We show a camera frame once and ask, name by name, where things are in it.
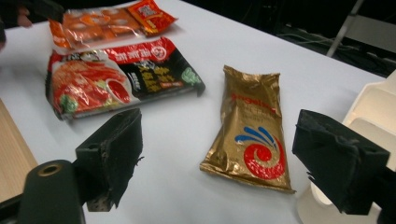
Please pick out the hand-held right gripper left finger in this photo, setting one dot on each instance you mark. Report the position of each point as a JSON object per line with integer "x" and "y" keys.
{"x": 112, "y": 149}

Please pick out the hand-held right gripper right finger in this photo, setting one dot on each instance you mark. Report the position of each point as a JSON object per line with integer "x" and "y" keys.
{"x": 336, "y": 161}

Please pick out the clear orange snack packet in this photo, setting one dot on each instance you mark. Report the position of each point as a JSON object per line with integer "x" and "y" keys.
{"x": 90, "y": 25}

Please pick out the white plastic bin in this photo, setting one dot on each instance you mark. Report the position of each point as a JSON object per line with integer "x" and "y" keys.
{"x": 370, "y": 105}

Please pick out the red black instant noodle packet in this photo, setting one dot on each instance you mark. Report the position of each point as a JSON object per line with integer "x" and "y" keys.
{"x": 93, "y": 84}

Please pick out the gold foil packet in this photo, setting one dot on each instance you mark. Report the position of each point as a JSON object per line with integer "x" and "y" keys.
{"x": 249, "y": 124}

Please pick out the small red snack packet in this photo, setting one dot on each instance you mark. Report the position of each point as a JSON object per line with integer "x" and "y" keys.
{"x": 149, "y": 15}

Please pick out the wooden table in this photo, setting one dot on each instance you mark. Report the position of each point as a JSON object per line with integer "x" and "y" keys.
{"x": 12, "y": 155}

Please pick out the white metal desk frame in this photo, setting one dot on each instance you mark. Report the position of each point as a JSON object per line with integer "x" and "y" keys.
{"x": 370, "y": 34}

